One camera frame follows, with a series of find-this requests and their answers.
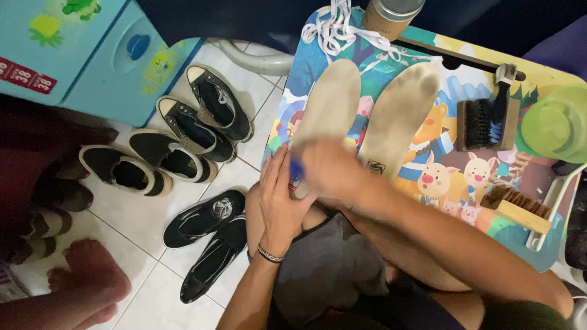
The person's left leg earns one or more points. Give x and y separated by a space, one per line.
254 220

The dark red cloth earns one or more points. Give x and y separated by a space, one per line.
32 146

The dark shoe with tan stripe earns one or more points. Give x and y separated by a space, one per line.
36 249
48 223

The person's gray shorts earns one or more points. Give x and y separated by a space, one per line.
330 270

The tan can with silver lid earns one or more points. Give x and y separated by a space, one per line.
390 18

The purple cloth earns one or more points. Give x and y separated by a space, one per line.
562 43

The black slip-on shoe white sole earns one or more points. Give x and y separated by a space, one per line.
124 172
169 158

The black lace-up canvas shoe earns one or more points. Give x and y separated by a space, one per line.
192 130
220 105

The black low sneaker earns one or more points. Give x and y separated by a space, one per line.
204 220
211 266

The person's dark shirt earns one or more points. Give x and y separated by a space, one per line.
403 314

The white shoelace bundle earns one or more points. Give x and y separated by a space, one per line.
337 30

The dark brown shoe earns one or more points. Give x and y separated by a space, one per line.
64 195
69 169

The cartoon printed lap table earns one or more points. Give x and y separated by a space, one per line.
458 183

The wooden brush with black bristles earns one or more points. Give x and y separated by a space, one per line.
474 123

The person's right fingers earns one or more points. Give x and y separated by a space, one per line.
316 162

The green plastic container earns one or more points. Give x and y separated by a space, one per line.
557 126

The person's right hand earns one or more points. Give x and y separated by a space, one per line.
341 174

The blue plastic drawer cabinet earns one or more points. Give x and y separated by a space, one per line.
78 55

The person's right leg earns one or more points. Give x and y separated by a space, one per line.
403 262

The beige shoe insole with logo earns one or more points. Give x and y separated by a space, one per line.
396 119

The white round plastic base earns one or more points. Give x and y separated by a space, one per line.
257 59

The wooden brush with brown bristles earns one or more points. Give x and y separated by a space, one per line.
518 208

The white printed packet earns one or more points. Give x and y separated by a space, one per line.
10 286

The person's left hand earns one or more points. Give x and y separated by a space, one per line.
277 211

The blue small brush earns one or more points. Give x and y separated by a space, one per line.
296 169

